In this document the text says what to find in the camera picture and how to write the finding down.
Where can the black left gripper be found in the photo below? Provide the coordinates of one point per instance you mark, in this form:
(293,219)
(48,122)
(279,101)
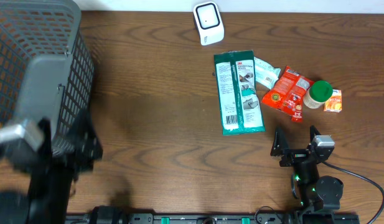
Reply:
(83,158)

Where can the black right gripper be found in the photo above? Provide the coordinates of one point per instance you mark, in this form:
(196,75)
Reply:
(295,155)

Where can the red snack bag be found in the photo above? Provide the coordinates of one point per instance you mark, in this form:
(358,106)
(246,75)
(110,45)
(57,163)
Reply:
(288,91)

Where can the small orange box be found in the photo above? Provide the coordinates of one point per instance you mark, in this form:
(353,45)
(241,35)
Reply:
(334,103)

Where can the green lid spice jar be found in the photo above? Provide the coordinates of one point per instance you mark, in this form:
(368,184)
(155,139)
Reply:
(318,94)

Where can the green white package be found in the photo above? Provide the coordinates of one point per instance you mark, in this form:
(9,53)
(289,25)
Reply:
(240,110)

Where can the mint green wipes pack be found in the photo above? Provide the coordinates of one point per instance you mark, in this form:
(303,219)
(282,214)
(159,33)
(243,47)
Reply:
(265,73)

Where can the red tube snack pack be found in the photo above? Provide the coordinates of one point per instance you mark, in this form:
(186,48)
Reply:
(297,114)

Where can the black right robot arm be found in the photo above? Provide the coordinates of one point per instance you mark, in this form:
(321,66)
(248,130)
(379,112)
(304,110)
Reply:
(321,193)

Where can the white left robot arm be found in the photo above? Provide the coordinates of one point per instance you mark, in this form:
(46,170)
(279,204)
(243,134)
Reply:
(52,164)

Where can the white barcode scanner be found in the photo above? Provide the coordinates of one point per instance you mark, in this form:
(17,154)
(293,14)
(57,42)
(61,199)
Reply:
(208,23)

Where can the grey plastic shopping basket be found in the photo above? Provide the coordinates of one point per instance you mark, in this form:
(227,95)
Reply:
(46,70)

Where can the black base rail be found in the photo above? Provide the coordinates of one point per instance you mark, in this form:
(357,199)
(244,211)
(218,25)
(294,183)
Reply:
(264,215)

